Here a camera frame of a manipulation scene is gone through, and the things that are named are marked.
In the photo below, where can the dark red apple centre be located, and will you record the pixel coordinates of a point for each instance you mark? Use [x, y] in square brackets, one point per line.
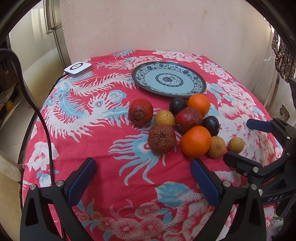
[188, 118]

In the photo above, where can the white square wireless device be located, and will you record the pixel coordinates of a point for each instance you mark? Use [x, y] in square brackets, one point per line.
[78, 69]

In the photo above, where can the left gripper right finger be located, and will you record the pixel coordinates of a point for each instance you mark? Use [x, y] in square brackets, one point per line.
[249, 221]

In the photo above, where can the tan longan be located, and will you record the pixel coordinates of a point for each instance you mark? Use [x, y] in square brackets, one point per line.
[217, 148]
[236, 145]

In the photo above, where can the patterned hanging cloth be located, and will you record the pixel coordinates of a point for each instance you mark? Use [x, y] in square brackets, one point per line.
[284, 59]

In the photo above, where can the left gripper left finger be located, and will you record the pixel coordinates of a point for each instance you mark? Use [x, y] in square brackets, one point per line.
[37, 222]

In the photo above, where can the yellow longan near apples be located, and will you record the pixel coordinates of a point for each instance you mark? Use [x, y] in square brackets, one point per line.
[164, 117]

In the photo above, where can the dark plum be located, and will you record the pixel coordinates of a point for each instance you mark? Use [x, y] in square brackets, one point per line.
[211, 123]
[177, 105]

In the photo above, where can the wrinkled brown-red apple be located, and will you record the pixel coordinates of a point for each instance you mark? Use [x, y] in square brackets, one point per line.
[161, 138]

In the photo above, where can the blue patterned ceramic plate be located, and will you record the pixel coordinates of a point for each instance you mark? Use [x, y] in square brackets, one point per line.
[169, 79]

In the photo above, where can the orange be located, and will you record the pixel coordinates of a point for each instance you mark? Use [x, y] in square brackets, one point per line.
[195, 142]
[200, 102]

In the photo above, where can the metal door frame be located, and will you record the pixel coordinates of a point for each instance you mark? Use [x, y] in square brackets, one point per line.
[53, 23]

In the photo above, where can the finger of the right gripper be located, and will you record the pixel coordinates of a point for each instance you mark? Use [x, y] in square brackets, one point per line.
[254, 171]
[283, 132]

